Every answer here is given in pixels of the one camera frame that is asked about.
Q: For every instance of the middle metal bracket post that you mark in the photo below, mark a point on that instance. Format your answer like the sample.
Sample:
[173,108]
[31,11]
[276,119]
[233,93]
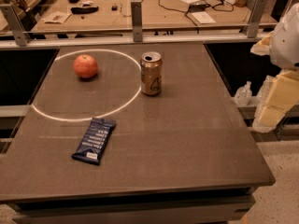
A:
[136,15]

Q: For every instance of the black power adapter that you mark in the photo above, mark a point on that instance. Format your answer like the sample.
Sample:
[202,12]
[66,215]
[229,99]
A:
[197,7]

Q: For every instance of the white label card right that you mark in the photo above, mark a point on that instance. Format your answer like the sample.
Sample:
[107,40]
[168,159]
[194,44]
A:
[203,17]

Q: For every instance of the blue rxbar wrapper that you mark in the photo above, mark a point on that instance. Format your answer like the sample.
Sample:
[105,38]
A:
[94,141]

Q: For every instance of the clear sanitizer bottle left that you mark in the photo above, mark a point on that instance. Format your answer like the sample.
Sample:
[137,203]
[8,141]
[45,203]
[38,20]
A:
[243,95]

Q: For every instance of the right metal bracket post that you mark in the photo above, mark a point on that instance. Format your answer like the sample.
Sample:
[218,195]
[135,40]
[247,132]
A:
[251,30]

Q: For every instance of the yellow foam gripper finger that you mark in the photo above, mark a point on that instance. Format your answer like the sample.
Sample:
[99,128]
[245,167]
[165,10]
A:
[277,96]
[262,47]

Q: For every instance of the red apple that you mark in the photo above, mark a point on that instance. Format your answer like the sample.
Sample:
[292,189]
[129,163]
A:
[85,66]

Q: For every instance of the gold soda can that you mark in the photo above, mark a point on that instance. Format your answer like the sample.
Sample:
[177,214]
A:
[151,73]

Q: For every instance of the left metal bracket post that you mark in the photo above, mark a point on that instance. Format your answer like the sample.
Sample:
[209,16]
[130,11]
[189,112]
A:
[20,36]

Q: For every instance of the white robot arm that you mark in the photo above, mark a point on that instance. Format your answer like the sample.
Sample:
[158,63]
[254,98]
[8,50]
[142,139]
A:
[284,47]

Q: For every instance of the metal bracket post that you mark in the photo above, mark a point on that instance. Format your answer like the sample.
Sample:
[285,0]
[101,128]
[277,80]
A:
[20,36]
[251,30]
[136,15]

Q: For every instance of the metal rail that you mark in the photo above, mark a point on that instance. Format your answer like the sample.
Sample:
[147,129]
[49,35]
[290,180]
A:
[116,40]

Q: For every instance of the black tool on desk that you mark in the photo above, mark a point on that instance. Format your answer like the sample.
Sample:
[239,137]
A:
[84,10]

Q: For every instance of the white paper card left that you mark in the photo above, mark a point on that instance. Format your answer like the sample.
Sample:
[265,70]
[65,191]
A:
[56,17]

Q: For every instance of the wooden back desk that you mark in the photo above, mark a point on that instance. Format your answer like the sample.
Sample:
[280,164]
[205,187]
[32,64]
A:
[156,15]

